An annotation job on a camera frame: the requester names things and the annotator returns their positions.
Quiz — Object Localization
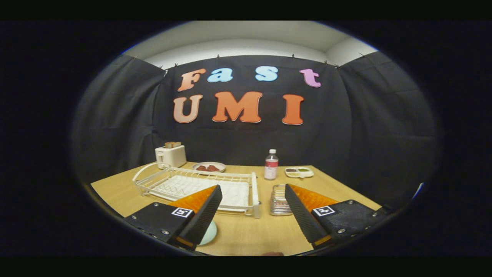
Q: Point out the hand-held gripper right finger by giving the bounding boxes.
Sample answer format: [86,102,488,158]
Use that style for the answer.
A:
[285,184,392,250]

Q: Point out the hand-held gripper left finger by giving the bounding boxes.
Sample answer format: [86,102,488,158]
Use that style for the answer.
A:
[124,184,223,251]

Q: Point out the pale green plate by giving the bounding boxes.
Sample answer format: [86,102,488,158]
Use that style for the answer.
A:
[198,220,218,246]

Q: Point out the metal wire basket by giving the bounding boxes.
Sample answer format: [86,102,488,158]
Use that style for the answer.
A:
[269,184,293,216]

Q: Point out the white wire dish rack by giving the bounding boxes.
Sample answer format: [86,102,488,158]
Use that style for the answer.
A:
[133,162,262,219]

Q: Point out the beige plate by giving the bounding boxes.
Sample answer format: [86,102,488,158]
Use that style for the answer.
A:
[192,162,226,173]

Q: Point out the white divided tray with beans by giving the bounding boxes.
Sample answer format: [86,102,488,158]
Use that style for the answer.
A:
[285,167,314,179]

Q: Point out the clear plastic bottle red label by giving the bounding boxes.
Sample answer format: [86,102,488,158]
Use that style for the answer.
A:
[264,149,279,180]

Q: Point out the white toaster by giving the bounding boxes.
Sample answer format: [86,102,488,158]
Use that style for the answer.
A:
[155,145,187,169]

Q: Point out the black backdrop cloth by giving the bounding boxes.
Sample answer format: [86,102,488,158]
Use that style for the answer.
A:
[72,52,442,210]

